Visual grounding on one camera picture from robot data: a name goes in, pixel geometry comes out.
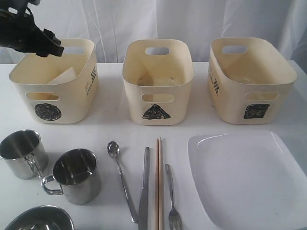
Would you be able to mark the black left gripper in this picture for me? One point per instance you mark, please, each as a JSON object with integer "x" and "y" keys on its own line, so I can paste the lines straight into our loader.
{"x": 22, "y": 34}

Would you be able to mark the white ceramic bowl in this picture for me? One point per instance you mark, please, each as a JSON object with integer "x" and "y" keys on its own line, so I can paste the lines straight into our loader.
{"x": 64, "y": 77}

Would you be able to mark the long steel spoon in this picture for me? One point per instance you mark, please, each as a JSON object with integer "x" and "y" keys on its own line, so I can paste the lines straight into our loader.
{"x": 113, "y": 150}

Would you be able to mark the steel mug with handle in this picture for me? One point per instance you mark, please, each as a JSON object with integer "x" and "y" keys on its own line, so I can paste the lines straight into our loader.
{"x": 75, "y": 175}

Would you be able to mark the stainless steel bowl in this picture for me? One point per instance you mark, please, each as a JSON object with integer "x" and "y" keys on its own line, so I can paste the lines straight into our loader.
{"x": 45, "y": 217}

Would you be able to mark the steel table knife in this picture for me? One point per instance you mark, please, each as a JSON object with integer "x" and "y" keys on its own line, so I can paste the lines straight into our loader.
{"x": 143, "y": 204}

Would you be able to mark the cream bin with circle mark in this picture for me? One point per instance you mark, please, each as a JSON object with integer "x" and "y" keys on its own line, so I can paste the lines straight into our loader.
{"x": 65, "y": 103}

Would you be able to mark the white backdrop curtain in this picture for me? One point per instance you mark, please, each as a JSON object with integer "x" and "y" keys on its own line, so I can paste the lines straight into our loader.
{"x": 113, "y": 24}

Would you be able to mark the cream bin with triangle mark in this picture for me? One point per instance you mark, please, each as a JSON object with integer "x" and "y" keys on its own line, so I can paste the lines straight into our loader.
{"x": 157, "y": 76}

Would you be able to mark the cream bin with square mark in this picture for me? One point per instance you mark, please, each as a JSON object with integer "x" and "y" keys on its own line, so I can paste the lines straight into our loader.
{"x": 248, "y": 80}

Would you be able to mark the steel fork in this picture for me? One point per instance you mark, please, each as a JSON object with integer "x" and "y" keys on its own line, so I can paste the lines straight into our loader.
{"x": 174, "y": 218}

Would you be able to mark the white square plate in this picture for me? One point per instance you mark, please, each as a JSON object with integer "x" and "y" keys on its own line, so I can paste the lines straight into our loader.
{"x": 248, "y": 180}

